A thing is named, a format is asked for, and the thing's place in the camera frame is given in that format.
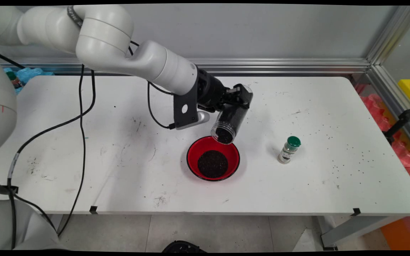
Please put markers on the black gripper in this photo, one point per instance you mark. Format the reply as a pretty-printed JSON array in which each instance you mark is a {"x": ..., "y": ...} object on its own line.
[{"x": 210, "y": 92}]

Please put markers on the clear jar with black seeds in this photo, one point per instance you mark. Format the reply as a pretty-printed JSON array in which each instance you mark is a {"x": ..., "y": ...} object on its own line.
[{"x": 228, "y": 126}]

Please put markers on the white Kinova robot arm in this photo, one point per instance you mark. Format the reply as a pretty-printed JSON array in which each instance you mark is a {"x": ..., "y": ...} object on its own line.
[{"x": 105, "y": 39}]

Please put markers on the pile of black seeds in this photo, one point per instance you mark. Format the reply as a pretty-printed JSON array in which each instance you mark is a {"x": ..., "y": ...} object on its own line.
[{"x": 212, "y": 164}]

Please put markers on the spice shaker with green cap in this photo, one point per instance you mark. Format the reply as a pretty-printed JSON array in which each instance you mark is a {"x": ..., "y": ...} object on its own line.
[{"x": 288, "y": 151}]

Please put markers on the red bowl with black rim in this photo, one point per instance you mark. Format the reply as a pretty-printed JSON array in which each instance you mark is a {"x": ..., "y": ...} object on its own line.
[{"x": 194, "y": 156}]

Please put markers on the red plastic bag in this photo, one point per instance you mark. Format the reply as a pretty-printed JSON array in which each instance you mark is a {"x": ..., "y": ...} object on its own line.
[{"x": 376, "y": 110}]

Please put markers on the black object on floor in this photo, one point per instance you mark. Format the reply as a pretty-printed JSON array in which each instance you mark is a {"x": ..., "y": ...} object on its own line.
[{"x": 182, "y": 246}]

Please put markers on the black stand pole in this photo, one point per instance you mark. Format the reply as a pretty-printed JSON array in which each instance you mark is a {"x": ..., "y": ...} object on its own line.
[{"x": 402, "y": 121}]

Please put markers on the black tape marker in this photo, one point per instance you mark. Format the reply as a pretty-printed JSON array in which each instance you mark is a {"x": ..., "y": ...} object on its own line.
[
  {"x": 356, "y": 212},
  {"x": 93, "y": 209}
]

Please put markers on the grey table leg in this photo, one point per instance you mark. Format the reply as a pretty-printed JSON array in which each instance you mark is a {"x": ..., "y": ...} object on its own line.
[{"x": 354, "y": 227}]

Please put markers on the blue plastic bag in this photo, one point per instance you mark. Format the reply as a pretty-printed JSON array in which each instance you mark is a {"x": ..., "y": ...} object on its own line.
[{"x": 32, "y": 74}]

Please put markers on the orange floor mat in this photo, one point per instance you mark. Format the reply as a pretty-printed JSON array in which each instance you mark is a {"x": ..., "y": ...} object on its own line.
[{"x": 402, "y": 234}]

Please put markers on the small bottle with green cap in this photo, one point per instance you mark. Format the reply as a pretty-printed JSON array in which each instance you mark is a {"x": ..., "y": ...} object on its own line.
[{"x": 13, "y": 79}]

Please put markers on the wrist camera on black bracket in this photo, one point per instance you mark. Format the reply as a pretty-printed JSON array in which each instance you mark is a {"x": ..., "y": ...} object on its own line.
[{"x": 184, "y": 113}]

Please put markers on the horizontal aluminium frame rail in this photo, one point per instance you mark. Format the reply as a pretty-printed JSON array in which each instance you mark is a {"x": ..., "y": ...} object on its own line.
[{"x": 333, "y": 65}]

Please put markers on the side aluminium frame rail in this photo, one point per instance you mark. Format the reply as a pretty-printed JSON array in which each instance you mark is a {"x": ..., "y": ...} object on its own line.
[{"x": 393, "y": 96}]

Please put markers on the upright aluminium frame post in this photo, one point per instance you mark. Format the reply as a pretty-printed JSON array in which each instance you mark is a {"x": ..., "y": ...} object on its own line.
[{"x": 393, "y": 32}]

